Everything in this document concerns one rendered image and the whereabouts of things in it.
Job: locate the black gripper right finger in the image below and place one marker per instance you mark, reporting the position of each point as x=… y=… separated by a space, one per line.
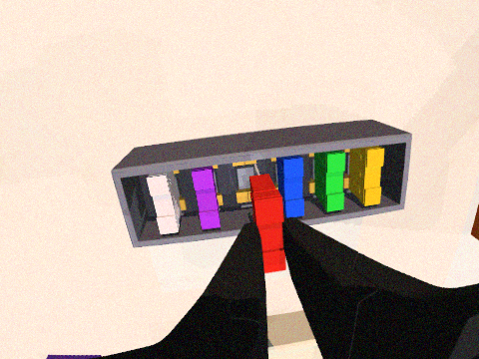
x=359 y=308

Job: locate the small yellow block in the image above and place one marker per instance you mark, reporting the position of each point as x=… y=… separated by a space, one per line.
x=241 y=195

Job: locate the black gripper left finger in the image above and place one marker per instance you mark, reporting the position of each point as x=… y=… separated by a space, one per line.
x=229 y=321

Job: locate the grey fuse block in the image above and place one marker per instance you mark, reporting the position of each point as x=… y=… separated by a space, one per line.
x=350 y=170

